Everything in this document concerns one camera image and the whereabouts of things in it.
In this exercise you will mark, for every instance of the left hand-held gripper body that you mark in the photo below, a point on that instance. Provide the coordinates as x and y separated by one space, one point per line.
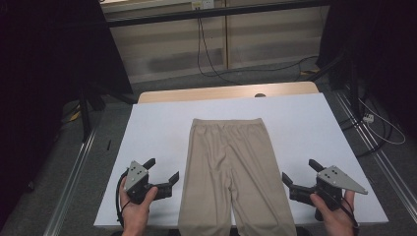
135 177

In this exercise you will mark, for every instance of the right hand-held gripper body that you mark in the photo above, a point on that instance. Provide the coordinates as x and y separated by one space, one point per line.
334 182

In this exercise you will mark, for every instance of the beige pants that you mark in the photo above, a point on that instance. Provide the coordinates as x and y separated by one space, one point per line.
229 170

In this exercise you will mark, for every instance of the person's left hand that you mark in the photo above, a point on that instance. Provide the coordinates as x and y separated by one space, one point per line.
136 218

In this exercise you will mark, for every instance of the person's right hand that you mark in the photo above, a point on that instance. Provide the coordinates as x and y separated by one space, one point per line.
339 223

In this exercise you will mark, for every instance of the white table cover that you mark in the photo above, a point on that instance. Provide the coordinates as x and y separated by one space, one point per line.
157 131

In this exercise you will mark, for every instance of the white power strip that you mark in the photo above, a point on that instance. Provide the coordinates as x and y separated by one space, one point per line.
368 118

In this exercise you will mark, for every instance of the black metal stand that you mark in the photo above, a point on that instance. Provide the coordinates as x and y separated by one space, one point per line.
86 114
352 85

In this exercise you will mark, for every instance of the black curtain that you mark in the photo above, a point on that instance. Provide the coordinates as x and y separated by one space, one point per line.
39 82
383 49

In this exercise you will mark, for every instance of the black horizontal metal bar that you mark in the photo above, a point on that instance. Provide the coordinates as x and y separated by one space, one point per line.
209 13

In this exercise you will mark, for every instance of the metal floor rail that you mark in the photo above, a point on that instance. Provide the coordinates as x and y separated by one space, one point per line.
70 183
387 164

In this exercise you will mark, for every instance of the white wall socket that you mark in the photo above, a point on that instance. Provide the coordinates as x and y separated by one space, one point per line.
202 4

